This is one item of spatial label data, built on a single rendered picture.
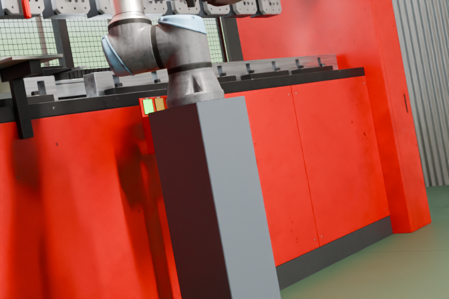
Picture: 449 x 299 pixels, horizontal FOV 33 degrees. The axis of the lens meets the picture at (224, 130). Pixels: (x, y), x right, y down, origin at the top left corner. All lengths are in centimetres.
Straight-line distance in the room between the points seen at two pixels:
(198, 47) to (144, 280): 98
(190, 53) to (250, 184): 37
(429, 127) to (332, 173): 220
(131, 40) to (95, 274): 85
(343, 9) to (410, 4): 171
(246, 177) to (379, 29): 220
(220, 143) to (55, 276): 76
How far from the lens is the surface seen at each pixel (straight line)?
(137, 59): 195
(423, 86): 571
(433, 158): 574
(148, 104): 248
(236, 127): 193
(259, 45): 436
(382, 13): 409
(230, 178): 190
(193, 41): 193
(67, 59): 365
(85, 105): 251
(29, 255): 233
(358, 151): 384
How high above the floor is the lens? 71
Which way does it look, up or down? level
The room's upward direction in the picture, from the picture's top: 10 degrees counter-clockwise
